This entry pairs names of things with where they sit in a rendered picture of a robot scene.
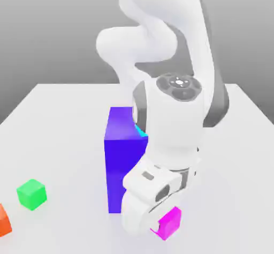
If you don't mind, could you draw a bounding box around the large blue box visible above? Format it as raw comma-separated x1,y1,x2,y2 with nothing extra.
104,106,149,214

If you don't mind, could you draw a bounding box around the small magenta cube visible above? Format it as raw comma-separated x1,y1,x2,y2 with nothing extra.
149,206,182,241

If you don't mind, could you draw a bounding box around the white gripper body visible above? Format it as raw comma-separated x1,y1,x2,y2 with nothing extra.
120,190,174,237

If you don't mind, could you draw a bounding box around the small cyan cube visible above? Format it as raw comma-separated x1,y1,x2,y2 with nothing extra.
134,124,149,139

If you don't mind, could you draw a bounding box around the small orange cube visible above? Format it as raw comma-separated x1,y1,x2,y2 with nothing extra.
0,203,13,237

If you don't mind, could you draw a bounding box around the small green cube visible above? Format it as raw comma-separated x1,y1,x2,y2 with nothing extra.
16,178,47,211

